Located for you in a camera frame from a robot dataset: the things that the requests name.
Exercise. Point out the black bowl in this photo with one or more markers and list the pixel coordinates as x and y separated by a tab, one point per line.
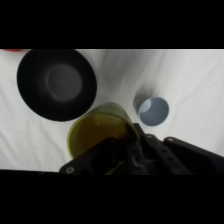
56	85

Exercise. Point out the white tablecloth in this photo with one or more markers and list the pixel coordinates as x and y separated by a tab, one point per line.
193	76

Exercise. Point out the red toy tomato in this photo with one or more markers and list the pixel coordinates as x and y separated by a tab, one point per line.
11	50

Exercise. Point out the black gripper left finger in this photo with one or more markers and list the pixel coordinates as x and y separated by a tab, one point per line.
100	158

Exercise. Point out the yellow plastic cup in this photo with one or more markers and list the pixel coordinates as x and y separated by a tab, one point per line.
96	126

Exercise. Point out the light blue plastic cup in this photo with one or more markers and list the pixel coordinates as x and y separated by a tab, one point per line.
154	111

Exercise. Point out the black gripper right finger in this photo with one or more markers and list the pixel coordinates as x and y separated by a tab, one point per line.
173	156

